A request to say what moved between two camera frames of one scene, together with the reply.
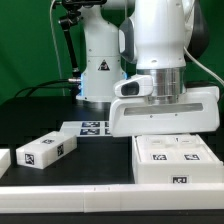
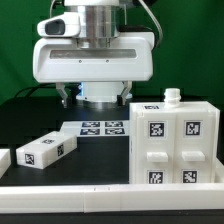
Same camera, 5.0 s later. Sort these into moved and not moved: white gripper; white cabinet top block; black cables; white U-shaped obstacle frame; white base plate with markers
Moved: white gripper
Not moved: black cables; white U-shaped obstacle frame; white base plate with markers; white cabinet top block
